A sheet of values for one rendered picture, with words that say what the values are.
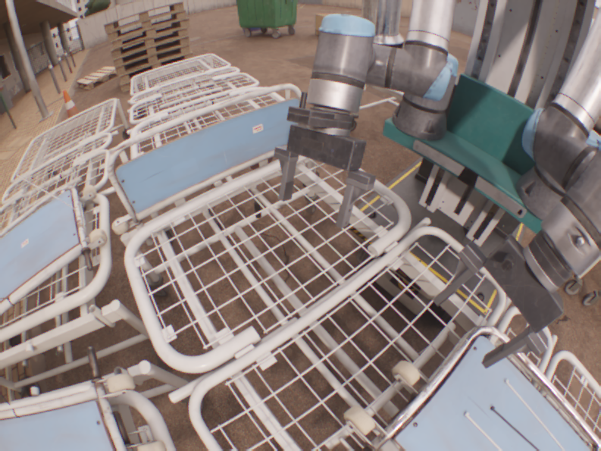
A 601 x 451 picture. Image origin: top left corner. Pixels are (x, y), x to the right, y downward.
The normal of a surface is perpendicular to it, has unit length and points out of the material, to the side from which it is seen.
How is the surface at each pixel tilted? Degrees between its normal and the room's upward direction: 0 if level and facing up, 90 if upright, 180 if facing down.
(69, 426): 8
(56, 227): 5
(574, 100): 69
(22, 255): 5
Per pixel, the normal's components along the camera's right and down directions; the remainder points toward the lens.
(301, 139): -0.60, 0.26
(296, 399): 0.00, -0.65
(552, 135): -0.87, 0.01
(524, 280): -0.74, 0.15
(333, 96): -0.15, 0.41
